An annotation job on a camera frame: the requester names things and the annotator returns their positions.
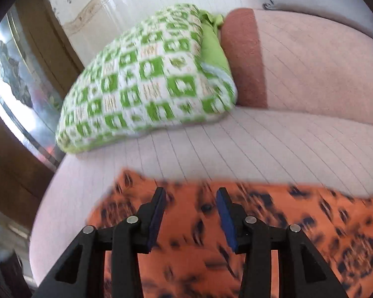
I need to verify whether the green white checkered pillow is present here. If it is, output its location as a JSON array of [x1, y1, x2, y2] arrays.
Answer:
[[56, 3, 237, 153]]

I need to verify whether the orange black floral blouse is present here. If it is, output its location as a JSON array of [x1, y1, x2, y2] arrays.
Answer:
[[88, 170, 373, 297]]

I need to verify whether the pink bolster cushion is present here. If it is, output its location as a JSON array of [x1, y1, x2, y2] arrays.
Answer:
[[220, 8, 373, 125]]

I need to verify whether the dark wooden glass door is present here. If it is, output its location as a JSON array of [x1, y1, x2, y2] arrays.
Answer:
[[0, 0, 83, 229]]

